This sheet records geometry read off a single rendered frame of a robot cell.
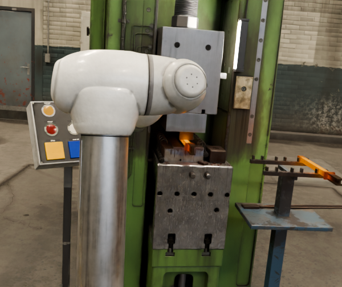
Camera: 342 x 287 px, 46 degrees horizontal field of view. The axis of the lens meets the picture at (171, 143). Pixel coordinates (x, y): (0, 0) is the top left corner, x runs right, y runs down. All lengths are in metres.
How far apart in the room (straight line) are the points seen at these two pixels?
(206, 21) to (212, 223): 1.17
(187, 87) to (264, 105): 1.48
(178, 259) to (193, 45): 1.08
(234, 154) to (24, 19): 6.70
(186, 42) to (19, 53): 6.69
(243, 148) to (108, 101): 1.52
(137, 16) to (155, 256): 1.20
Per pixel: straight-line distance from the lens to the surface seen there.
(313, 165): 2.06
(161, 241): 2.11
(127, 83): 0.81
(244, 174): 2.29
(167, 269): 2.19
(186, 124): 2.00
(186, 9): 2.19
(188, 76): 0.81
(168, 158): 2.02
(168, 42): 1.96
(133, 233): 2.29
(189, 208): 2.06
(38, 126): 1.78
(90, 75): 0.81
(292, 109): 8.23
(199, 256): 2.19
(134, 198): 2.22
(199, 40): 1.98
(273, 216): 2.08
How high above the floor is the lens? 1.42
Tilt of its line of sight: 12 degrees down
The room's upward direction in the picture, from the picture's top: 4 degrees clockwise
